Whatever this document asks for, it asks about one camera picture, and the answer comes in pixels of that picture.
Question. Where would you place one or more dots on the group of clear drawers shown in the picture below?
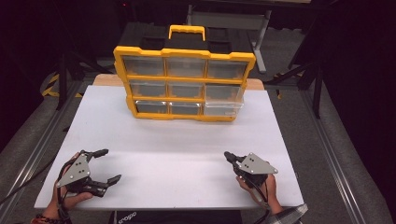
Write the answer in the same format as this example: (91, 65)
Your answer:
(185, 90)

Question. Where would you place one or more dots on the black metal stand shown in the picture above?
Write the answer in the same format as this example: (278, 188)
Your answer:
(311, 81)
(67, 68)

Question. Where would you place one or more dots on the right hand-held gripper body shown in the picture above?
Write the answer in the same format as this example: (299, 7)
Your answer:
(257, 166)

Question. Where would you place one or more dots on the person's black shirt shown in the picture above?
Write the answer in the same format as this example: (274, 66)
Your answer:
(174, 217)

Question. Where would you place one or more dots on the clear plastic drawer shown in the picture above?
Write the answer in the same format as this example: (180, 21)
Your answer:
(222, 109)

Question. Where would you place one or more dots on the person's left hand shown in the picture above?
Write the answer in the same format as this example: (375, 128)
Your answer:
(67, 200)

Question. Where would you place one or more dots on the person's right hand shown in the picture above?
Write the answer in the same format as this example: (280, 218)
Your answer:
(271, 193)

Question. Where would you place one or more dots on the yellow black organizer cabinet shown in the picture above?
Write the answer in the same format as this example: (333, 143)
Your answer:
(183, 53)

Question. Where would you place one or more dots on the aluminium floor rail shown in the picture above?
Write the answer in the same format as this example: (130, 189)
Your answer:
(336, 161)
(31, 155)

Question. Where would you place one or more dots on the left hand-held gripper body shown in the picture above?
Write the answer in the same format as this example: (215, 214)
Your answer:
(77, 172)

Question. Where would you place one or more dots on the grey metal desk frame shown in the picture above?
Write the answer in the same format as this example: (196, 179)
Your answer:
(230, 20)

